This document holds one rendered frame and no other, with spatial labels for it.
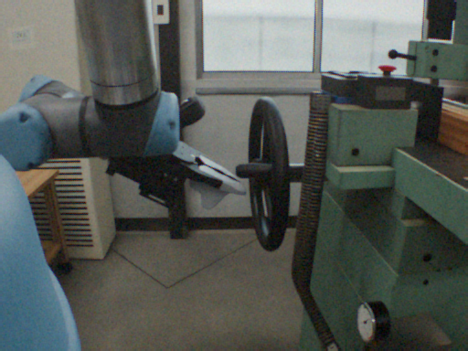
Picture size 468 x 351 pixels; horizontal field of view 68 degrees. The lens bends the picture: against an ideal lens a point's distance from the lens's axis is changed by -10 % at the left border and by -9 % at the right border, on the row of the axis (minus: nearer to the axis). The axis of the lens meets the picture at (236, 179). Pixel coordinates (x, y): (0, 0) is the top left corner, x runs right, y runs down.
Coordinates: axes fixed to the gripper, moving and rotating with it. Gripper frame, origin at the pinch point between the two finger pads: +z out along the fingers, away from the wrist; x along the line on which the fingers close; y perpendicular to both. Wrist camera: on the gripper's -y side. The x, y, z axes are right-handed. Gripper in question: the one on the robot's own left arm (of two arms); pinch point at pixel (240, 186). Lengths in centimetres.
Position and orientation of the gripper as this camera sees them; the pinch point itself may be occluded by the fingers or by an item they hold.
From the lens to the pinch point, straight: 60.1
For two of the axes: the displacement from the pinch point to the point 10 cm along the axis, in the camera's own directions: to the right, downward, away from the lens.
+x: 0.8, 4.0, -9.1
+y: -5.0, 8.1, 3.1
